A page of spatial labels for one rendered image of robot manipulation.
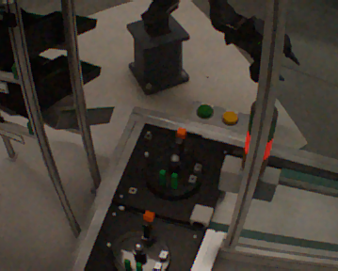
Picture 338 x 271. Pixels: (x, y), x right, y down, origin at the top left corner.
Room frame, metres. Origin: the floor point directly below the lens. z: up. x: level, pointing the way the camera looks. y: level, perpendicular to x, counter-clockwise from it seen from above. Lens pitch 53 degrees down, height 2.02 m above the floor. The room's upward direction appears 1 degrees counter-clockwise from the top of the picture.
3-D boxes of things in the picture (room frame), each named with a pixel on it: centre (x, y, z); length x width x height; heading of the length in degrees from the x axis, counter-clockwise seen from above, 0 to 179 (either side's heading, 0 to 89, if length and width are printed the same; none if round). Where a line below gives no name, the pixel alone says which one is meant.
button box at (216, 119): (0.86, -0.16, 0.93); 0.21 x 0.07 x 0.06; 71
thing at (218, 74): (1.11, 0.07, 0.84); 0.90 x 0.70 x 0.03; 25
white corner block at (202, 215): (0.56, -0.07, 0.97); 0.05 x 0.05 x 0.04; 71
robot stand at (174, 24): (1.13, 0.03, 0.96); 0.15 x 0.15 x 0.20; 25
